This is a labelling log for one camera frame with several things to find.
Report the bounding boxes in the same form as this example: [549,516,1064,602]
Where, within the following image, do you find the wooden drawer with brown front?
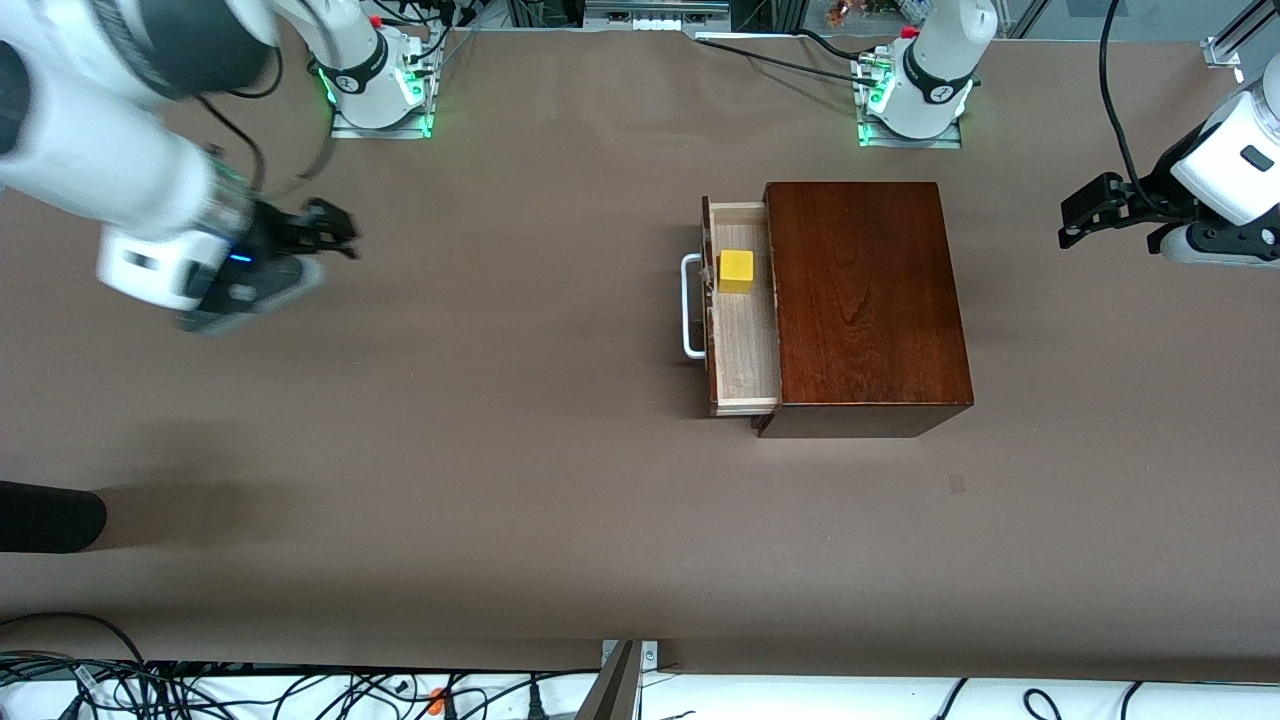
[702,196,783,418]

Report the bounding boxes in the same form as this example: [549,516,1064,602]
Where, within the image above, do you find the white metal drawer handle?
[681,253,710,360]

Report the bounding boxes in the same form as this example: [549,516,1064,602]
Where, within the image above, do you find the dark brown wooden cabinet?
[752,181,975,439]

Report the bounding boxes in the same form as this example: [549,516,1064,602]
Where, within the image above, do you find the black round-ended cylinder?
[0,480,108,554]

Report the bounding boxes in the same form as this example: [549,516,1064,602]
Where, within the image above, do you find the white power strip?
[585,0,731,33]

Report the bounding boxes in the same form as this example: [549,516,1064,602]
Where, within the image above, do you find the grey slanted beam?
[575,640,641,720]

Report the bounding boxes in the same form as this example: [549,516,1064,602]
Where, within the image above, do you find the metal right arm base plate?
[330,100,434,140]

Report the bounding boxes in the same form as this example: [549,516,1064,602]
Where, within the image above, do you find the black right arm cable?
[195,95,269,196]

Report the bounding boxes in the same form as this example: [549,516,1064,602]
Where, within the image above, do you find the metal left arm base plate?
[858,118,964,150]

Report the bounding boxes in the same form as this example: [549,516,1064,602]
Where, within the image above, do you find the aluminium frame profile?
[1205,0,1280,69]

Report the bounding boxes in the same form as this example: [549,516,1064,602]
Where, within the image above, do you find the black cable on table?
[695,38,876,87]

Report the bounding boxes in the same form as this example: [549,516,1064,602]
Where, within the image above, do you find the black cable tangle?
[0,612,601,720]

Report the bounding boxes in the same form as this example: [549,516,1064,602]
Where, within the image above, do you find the silver metal bracket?
[600,640,659,673]

